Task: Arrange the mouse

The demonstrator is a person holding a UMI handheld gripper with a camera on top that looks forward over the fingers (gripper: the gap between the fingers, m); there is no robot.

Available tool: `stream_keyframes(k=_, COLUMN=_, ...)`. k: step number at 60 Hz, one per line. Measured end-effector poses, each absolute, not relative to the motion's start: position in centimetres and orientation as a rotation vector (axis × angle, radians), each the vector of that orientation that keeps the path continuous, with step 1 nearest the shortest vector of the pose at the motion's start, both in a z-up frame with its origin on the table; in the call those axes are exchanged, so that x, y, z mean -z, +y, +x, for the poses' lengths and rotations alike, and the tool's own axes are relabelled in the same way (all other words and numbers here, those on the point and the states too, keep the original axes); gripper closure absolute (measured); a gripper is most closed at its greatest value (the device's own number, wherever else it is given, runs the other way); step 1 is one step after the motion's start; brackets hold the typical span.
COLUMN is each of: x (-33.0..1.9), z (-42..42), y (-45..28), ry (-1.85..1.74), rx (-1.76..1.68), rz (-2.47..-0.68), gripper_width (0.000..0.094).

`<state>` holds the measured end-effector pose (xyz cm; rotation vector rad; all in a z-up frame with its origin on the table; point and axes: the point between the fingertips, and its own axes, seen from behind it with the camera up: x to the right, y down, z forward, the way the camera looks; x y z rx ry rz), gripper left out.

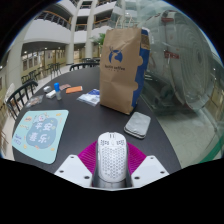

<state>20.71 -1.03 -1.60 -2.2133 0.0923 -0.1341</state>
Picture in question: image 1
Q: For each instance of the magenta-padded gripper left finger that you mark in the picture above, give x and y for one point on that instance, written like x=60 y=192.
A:
x=75 y=168

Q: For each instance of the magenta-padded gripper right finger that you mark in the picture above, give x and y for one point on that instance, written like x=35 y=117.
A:
x=150 y=168

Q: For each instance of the white perforated computer mouse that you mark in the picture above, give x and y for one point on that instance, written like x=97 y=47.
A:
x=111 y=156

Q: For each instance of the light green printed mouse pad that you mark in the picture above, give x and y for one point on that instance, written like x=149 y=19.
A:
x=40 y=135

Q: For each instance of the grey fabric pouch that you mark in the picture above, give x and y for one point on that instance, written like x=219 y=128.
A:
x=137 y=125

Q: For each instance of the white tissue packet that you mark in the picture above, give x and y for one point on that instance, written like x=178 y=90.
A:
x=89 y=97

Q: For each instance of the small white box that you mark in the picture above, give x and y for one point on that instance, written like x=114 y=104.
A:
x=51 y=94
x=46 y=88

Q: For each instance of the small blue-capped bottle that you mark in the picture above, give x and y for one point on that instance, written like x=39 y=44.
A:
x=58 y=91

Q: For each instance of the orange card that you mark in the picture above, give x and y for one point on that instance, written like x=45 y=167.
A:
x=74 y=89

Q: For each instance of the clear plastic packet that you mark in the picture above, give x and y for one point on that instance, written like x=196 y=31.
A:
x=34 y=100

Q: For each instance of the black slatted chair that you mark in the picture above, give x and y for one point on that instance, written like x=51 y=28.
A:
x=13 y=98
x=83 y=64

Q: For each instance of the brown paper bag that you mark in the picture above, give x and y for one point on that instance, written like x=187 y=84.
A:
x=116 y=80

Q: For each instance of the group of dark chairs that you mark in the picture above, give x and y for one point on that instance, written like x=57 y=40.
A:
x=53 y=69

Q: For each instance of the green potted plant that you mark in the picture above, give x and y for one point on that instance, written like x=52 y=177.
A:
x=99 y=39

